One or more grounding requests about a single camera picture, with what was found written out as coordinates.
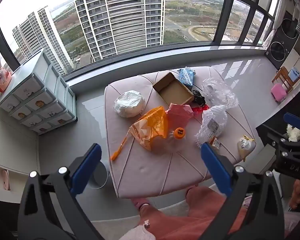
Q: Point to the black stacked dryer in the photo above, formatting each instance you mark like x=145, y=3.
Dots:
x=290, y=30

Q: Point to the black crumpled plastic bag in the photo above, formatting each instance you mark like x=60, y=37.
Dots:
x=198, y=98

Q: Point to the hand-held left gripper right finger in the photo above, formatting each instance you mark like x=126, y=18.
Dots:
x=215, y=167

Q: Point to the orange toothbrush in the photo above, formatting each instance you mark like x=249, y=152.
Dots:
x=117, y=151

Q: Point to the pink round object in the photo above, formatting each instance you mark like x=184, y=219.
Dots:
x=6, y=181

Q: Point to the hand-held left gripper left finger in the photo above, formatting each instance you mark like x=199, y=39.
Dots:
x=87, y=167

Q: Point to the white round wrapped container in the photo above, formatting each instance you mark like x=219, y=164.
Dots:
x=128, y=103

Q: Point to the pink pig toy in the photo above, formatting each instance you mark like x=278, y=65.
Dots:
x=3, y=80

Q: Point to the narrow high-rise building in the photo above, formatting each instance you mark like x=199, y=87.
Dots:
x=39, y=37

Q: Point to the wide high-rise building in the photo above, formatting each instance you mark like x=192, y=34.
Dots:
x=122, y=15

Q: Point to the white fluffy cloth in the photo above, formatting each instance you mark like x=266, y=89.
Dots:
x=137, y=233

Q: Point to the grey round bin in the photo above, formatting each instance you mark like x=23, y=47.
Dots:
x=100, y=177

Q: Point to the black front-load washing machine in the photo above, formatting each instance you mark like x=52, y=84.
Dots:
x=277, y=51

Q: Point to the light blue box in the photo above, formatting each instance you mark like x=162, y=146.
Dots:
x=294, y=73

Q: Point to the blue printed packet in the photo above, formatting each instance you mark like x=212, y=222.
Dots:
x=186, y=76

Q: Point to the orange plastic bag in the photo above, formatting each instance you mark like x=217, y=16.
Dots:
x=147, y=130

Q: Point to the red plastic bag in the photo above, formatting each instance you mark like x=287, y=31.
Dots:
x=177, y=115

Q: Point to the clear bottle with orange cap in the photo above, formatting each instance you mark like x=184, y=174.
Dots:
x=179, y=133

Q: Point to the clear plastic bag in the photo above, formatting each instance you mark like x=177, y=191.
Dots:
x=220, y=92

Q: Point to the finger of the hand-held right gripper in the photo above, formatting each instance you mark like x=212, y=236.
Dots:
x=295, y=121

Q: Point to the person's legs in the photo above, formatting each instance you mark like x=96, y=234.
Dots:
x=190, y=217

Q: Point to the white foam net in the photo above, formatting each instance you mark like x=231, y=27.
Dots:
x=211, y=116

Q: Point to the cream yellow snack bag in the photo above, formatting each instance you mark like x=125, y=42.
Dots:
x=245, y=146

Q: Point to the open cardboard box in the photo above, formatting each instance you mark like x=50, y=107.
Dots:
x=173, y=93

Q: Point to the pink upholstered ottoman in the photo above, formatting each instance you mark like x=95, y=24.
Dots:
x=150, y=170

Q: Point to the pale blue drawer cabinet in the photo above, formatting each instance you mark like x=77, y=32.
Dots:
x=39, y=97

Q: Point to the small white orange snack packet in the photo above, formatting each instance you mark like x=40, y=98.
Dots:
x=215, y=142

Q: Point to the person's right hand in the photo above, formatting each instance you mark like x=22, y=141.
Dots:
x=298, y=192

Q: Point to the small wooden chair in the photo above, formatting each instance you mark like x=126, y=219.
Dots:
x=281, y=76

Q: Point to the black window frame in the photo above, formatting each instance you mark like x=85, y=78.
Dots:
x=230, y=10

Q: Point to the pink cushion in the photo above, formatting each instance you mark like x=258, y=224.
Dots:
x=279, y=91

